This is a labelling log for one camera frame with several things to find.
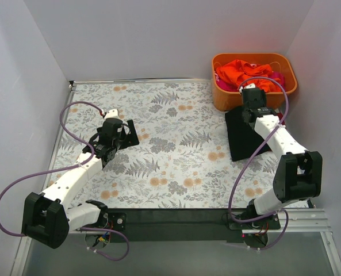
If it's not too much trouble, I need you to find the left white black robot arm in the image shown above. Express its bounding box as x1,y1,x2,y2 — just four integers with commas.
21,118,139,248

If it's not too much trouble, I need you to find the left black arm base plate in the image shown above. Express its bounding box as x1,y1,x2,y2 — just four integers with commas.
101,212,127,232

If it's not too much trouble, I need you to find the aluminium frame rail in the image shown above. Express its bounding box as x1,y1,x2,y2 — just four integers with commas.
12,208,341,275

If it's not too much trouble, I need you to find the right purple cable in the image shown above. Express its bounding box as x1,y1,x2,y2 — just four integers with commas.
227,76,290,251

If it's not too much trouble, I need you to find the orange plastic laundry basket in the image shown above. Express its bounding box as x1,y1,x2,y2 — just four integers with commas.
212,53,297,111

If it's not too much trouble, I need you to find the orange t shirt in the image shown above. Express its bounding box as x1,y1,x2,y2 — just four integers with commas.
215,59,281,88

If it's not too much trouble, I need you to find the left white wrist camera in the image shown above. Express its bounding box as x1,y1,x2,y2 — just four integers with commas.
100,109,120,120

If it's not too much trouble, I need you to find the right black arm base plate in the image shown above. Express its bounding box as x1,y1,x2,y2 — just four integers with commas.
221,212,281,232

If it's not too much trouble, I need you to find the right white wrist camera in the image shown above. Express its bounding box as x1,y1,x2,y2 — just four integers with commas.
239,83,256,94

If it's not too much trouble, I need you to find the floral patterned table mat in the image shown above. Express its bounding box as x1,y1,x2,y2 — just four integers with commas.
66,81,278,208

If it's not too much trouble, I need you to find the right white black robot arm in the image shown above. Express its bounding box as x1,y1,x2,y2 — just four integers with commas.
240,87,323,229

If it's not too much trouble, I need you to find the black t shirt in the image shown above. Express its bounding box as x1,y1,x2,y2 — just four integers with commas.
225,106,264,162

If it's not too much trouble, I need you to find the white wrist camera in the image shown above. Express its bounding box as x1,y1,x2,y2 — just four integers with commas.
239,83,256,94
100,109,120,120

